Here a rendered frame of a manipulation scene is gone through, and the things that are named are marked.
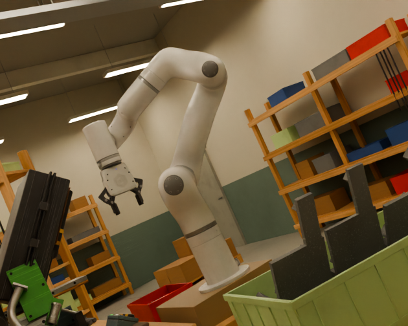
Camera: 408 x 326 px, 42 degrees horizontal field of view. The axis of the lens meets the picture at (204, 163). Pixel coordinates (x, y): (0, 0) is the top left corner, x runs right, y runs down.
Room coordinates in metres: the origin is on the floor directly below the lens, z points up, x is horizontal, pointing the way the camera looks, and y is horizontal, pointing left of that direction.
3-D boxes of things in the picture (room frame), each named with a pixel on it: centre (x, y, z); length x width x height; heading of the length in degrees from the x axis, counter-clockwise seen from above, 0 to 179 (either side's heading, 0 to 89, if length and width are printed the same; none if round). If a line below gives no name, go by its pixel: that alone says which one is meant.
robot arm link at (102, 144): (1.84, 0.30, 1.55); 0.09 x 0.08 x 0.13; 175
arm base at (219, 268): (1.83, 0.10, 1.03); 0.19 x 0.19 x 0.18
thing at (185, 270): (8.62, 0.78, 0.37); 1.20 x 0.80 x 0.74; 131
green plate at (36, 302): (2.03, 0.80, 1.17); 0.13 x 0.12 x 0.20; 30
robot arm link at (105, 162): (1.84, 0.30, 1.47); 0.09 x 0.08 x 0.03; 120
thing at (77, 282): (2.18, 0.84, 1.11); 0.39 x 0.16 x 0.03; 120
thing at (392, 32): (7.25, -1.91, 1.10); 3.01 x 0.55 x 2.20; 33
